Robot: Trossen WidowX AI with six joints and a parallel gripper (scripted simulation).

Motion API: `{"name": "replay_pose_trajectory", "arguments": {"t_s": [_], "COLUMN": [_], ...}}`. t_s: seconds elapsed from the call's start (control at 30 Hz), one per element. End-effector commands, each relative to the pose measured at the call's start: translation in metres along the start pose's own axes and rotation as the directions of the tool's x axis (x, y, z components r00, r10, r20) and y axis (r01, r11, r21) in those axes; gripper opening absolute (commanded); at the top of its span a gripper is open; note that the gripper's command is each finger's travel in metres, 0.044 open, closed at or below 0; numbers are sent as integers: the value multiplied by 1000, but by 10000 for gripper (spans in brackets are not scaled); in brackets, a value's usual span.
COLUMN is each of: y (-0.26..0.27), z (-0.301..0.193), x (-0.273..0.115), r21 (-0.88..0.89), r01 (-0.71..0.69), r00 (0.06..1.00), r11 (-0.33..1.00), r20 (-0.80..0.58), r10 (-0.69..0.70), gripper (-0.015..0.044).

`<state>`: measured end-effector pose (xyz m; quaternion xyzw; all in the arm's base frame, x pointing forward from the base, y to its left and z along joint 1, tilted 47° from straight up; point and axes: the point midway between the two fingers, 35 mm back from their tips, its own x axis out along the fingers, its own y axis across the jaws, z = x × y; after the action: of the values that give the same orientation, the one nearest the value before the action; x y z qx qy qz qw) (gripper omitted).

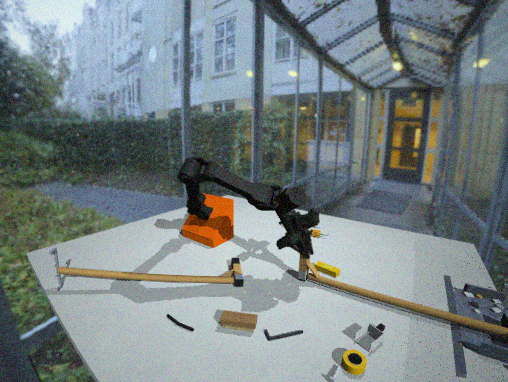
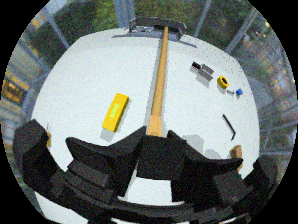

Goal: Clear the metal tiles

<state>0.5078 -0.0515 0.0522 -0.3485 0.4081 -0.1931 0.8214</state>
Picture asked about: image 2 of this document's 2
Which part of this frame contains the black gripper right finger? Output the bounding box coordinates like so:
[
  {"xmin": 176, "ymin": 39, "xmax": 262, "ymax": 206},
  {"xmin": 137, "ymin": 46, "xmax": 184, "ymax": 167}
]
[{"xmin": 166, "ymin": 129, "xmax": 243, "ymax": 202}]

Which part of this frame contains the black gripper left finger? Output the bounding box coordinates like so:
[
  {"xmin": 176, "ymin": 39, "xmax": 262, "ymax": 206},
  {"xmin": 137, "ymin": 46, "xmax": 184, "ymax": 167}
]
[{"xmin": 65, "ymin": 127, "xmax": 146, "ymax": 197}]

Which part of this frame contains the yellow ring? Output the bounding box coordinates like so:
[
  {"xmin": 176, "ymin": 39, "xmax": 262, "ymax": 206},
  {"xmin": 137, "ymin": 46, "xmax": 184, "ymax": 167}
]
[{"xmin": 217, "ymin": 75, "xmax": 229, "ymax": 89}]

